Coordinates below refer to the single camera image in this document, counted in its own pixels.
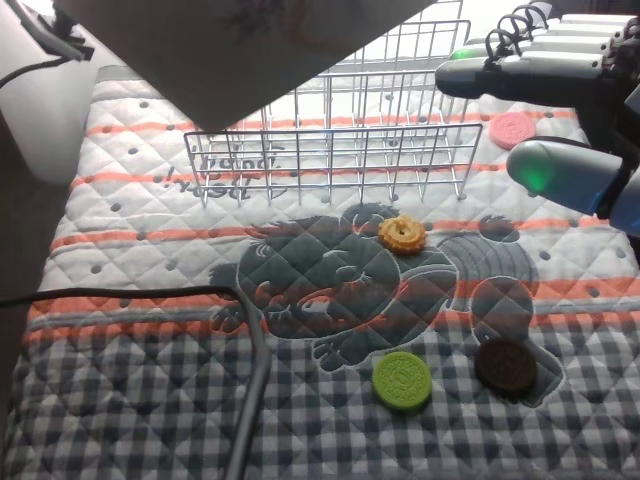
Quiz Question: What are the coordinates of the silver wire rack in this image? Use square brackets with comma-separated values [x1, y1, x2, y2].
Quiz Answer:
[183, 0, 484, 209]

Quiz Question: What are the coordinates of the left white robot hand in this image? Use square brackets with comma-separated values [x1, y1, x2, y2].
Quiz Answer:
[19, 0, 97, 64]

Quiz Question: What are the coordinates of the yellow flower-shaped toy cookie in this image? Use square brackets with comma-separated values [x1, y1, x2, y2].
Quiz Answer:
[377, 214, 429, 257]

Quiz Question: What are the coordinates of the pink round toy cookie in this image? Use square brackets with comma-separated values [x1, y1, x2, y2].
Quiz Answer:
[488, 112, 535, 151]

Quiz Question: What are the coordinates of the brown round toy cookie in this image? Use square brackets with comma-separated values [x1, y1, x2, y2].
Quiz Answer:
[473, 337, 539, 399]

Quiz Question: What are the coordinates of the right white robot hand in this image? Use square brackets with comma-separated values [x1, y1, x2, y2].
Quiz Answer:
[433, 0, 640, 234]

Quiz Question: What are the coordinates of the grey quilt with bear print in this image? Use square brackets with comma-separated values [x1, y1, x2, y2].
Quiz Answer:
[2, 64, 640, 480]

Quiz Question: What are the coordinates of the green round toy cookie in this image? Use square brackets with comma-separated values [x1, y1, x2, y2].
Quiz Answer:
[370, 350, 433, 415]

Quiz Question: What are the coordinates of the beige paperback book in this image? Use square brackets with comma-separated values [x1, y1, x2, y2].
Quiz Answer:
[52, 0, 448, 132]

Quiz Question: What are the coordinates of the thin black cable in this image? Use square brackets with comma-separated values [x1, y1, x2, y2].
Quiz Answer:
[0, 52, 69, 90]
[0, 284, 274, 480]

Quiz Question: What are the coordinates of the white backdrop panel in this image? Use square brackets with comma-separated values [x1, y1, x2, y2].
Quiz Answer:
[0, 0, 99, 186]

